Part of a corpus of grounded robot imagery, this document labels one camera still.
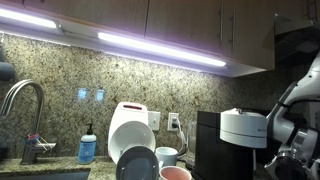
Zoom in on wooden upper cabinet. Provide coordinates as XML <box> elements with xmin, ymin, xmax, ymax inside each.
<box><xmin>0</xmin><ymin>0</ymin><xmax>276</xmax><ymax>72</ymax></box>

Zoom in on dark grey plate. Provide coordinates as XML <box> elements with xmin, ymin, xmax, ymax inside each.
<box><xmin>115</xmin><ymin>145</ymin><xmax>160</xmax><ymax>180</ymax></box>

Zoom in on white ceramic bowl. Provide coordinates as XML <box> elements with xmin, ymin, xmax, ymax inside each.
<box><xmin>108</xmin><ymin>120</ymin><xmax>157</xmax><ymax>165</ymax></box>

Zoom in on white ceramic mug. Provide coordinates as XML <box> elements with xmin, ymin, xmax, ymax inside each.
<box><xmin>154</xmin><ymin>146</ymin><xmax>180</xmax><ymax>170</ymax></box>

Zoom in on white plug with cable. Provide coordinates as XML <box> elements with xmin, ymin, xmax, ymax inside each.
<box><xmin>171</xmin><ymin>116</ymin><xmax>188</xmax><ymax>156</ymax></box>

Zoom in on short under-cabinet light bar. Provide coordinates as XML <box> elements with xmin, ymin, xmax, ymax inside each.
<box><xmin>0</xmin><ymin>7</ymin><xmax>60</xmax><ymax>30</ymax></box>

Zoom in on steel cabinet handle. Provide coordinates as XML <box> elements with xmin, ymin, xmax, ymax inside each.
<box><xmin>218</xmin><ymin>2</ymin><xmax>225</xmax><ymax>43</ymax></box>
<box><xmin>230</xmin><ymin>9</ymin><xmax>237</xmax><ymax>48</ymax></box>

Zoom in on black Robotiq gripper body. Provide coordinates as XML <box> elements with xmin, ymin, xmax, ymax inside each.
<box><xmin>270</xmin><ymin>154</ymin><xmax>316</xmax><ymax>180</ymax></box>

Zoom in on white wall switch plate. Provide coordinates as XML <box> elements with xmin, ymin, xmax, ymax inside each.
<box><xmin>147</xmin><ymin>110</ymin><xmax>162</xmax><ymax>132</ymax></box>

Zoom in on blue soap pump bottle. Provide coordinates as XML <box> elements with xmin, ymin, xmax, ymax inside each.
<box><xmin>76</xmin><ymin>122</ymin><xmax>98</xmax><ymax>165</ymax></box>

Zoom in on pink ceramic mug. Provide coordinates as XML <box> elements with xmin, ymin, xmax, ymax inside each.
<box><xmin>158</xmin><ymin>165</ymin><xmax>193</xmax><ymax>180</ymax></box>

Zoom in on dark grey rounded object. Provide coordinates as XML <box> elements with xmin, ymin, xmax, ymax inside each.
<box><xmin>0</xmin><ymin>46</ymin><xmax>17</xmax><ymax>82</ymax></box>

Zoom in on steel range hood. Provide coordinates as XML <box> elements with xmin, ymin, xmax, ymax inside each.
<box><xmin>273</xmin><ymin>12</ymin><xmax>320</xmax><ymax>75</ymax></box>

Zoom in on dark kitchen sink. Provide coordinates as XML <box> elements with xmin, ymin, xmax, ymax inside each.
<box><xmin>0</xmin><ymin>167</ymin><xmax>92</xmax><ymax>180</ymax></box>

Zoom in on white wall power outlet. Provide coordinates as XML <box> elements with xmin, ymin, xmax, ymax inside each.
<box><xmin>167</xmin><ymin>112</ymin><xmax>180</xmax><ymax>132</ymax></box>

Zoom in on black and white coffee machine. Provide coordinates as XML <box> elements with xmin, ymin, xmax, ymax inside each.
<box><xmin>192</xmin><ymin>106</ymin><xmax>268</xmax><ymax>180</ymax></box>

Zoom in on clear glass water tank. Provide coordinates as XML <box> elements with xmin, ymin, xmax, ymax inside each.
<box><xmin>185</xmin><ymin>120</ymin><xmax>199</xmax><ymax>168</ymax></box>

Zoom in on long under-cabinet light bar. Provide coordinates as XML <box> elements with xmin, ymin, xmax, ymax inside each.
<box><xmin>96</xmin><ymin>31</ymin><xmax>228</xmax><ymax>68</ymax></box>

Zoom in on white appliance with red slot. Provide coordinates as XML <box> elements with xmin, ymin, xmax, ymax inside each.
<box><xmin>107</xmin><ymin>101</ymin><xmax>150</xmax><ymax>165</ymax></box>

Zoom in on steel gooseneck kitchen faucet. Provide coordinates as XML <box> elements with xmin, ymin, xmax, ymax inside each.
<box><xmin>0</xmin><ymin>78</ymin><xmax>58</xmax><ymax>166</ymax></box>

